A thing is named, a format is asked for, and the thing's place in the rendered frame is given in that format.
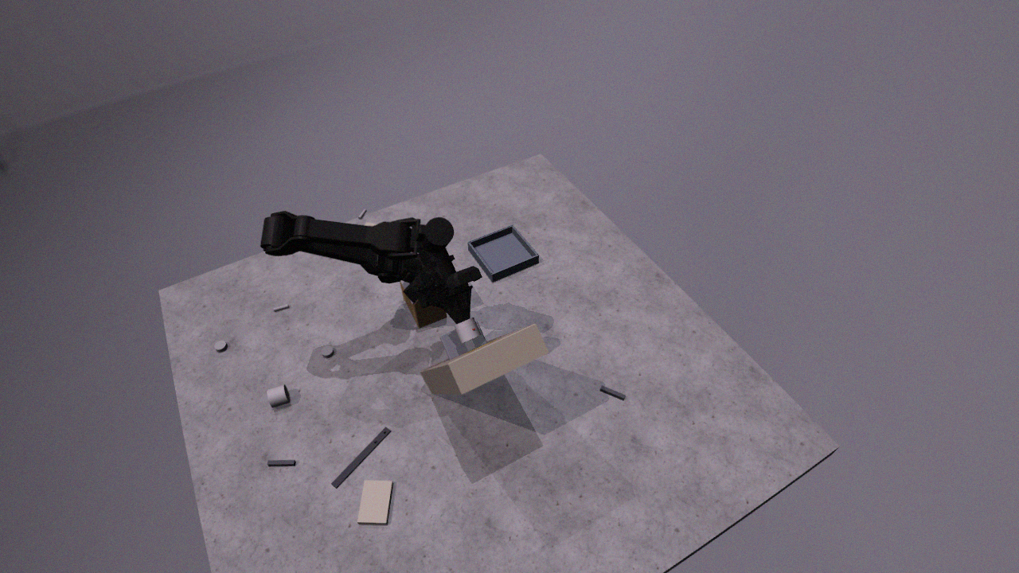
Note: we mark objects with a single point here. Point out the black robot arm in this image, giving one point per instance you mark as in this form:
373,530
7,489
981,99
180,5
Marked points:
388,250

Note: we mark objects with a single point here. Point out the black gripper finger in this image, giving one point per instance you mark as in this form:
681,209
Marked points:
461,301
449,308

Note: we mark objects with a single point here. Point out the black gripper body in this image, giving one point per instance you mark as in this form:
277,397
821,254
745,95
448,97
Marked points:
452,280

